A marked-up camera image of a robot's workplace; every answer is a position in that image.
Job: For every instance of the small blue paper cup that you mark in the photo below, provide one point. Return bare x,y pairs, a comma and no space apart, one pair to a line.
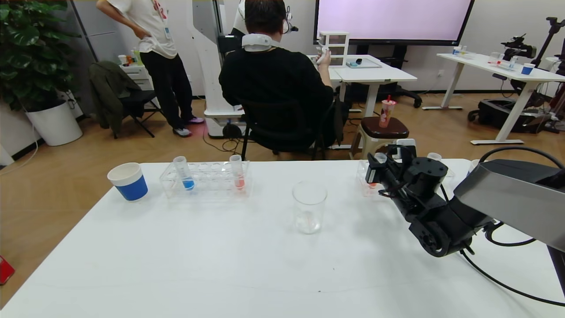
527,69

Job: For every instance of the black folding chair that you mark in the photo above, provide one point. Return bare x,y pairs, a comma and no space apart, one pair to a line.
141,104

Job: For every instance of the grey desk tray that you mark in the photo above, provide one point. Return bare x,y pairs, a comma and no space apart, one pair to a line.
371,64

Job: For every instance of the red pigment test tube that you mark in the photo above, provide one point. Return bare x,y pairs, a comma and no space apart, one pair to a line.
380,157

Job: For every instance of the white neck massager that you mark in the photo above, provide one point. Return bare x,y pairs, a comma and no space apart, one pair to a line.
258,42

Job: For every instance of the olive green jacket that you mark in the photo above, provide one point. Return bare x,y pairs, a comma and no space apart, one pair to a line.
108,92

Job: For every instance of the white drawer cabinet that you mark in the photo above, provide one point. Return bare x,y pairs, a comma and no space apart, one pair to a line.
139,75

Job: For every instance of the clear glass beaker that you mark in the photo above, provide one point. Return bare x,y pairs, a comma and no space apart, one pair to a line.
309,207

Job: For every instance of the long white desk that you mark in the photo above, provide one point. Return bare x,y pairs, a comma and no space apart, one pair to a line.
499,66

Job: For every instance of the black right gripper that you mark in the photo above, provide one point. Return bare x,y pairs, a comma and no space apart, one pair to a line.
371,173

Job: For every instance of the large display screen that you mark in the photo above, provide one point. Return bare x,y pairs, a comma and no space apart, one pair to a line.
393,20

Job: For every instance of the person in white shirt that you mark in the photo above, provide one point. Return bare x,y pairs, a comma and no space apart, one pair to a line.
159,57

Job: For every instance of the green potted plant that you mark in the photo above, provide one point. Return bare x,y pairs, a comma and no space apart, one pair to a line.
31,48

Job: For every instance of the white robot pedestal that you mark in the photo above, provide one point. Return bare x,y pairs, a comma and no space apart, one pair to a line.
212,66

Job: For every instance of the yellow pigment test tube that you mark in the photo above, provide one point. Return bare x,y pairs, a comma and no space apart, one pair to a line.
434,156

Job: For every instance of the clear acrylic tube rack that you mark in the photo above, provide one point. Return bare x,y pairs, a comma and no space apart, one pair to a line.
362,176
207,181

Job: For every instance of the pink pigment test tube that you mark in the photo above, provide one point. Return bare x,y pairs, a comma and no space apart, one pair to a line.
238,174

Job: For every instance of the black upright robot arm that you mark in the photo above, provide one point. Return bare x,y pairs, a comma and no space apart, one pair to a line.
556,35

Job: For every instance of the person in black shirt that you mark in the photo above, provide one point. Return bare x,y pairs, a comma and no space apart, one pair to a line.
273,84

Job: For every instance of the blue white paper cup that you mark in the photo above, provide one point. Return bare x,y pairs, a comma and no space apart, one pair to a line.
473,165
129,183

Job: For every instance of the white drawer organizer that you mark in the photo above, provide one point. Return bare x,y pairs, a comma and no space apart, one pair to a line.
334,46

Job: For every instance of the red flat object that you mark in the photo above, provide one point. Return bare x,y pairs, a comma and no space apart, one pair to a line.
5,269

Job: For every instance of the pink drink cup with straw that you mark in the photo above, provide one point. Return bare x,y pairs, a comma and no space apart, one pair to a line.
387,112

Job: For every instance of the grey metal cabinet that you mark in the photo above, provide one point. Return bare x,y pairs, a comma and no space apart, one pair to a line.
101,31

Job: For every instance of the black office chair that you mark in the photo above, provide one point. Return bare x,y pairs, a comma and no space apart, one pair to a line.
282,128

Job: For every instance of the green bottle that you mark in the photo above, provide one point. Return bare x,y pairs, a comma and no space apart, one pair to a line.
137,57

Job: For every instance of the white plant pot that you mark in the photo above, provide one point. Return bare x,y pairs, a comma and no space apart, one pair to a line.
55,126

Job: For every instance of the brown topped stool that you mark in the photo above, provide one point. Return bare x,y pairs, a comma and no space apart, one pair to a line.
384,130

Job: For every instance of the black tabletop robot arm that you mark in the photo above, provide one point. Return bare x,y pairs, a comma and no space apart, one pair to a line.
518,48

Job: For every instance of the black display stand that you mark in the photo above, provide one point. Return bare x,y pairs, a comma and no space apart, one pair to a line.
393,90

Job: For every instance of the blue pigment test tube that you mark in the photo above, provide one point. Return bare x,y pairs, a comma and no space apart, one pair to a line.
184,174

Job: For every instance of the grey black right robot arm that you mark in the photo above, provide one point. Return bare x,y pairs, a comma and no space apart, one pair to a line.
507,198

